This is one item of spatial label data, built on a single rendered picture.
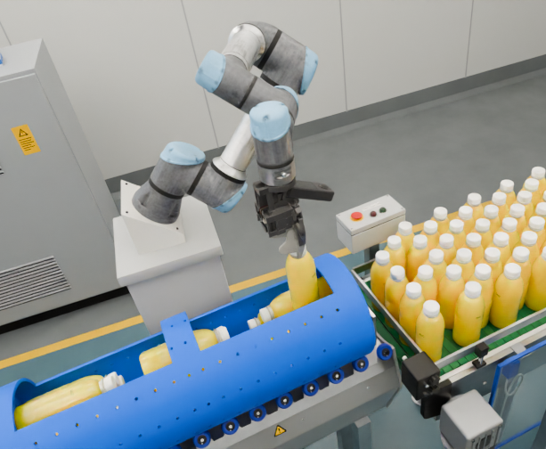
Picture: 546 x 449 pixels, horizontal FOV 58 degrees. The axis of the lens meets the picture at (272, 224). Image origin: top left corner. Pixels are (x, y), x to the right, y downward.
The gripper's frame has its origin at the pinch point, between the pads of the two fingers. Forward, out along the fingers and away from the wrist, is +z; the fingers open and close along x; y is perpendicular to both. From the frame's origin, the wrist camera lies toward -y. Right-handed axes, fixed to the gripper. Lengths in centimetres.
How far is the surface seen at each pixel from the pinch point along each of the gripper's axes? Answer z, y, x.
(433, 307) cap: 22.7, -28.6, 14.3
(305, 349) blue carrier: 19.0, 6.2, 13.0
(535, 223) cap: 22, -72, 3
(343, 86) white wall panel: 94, -156, -264
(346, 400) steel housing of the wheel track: 47.0, -3.3, 13.2
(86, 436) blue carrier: 18, 56, 12
